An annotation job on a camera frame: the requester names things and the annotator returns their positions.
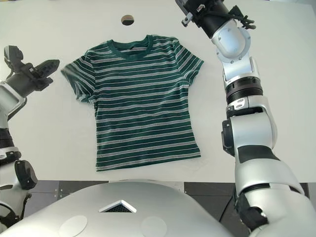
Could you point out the green white striped T-shirt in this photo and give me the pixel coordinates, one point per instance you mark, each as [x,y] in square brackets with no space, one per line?
[143,106]

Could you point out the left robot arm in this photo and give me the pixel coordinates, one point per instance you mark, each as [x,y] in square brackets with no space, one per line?
[10,98]

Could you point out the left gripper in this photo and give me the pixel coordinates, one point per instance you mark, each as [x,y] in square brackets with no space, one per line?
[22,84]

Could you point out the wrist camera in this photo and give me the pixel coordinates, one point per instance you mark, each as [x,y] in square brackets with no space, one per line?
[186,12]
[13,56]

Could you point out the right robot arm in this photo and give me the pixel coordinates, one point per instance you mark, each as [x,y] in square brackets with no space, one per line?
[251,130]

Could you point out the robot body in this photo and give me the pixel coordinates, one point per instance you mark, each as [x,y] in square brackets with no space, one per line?
[118,212]

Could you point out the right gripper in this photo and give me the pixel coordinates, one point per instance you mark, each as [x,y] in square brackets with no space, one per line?
[213,17]

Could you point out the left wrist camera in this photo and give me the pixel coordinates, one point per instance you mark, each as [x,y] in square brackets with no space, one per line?
[13,56]

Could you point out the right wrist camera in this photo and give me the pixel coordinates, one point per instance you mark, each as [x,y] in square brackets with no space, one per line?
[186,12]

